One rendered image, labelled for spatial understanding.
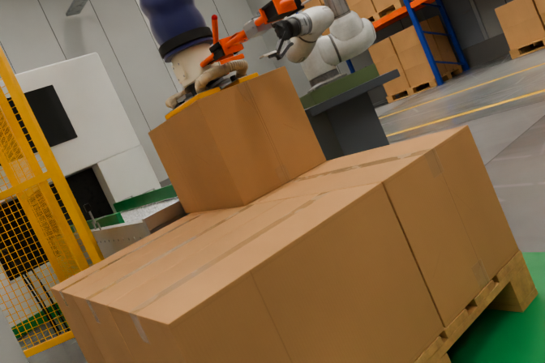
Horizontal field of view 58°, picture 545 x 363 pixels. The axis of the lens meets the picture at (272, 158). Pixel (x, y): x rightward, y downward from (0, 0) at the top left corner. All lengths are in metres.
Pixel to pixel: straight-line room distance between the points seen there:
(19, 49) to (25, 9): 0.93
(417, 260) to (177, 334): 0.62
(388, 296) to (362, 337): 0.12
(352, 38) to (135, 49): 10.35
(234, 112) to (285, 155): 0.25
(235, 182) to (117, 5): 11.33
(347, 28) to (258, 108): 0.85
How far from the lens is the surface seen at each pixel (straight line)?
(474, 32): 10.71
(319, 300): 1.06
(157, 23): 2.02
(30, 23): 12.10
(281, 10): 1.52
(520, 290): 1.60
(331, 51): 2.49
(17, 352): 2.83
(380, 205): 1.19
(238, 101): 1.77
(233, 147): 1.72
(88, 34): 12.33
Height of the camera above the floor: 0.80
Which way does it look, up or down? 5 degrees down
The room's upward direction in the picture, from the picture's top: 24 degrees counter-clockwise
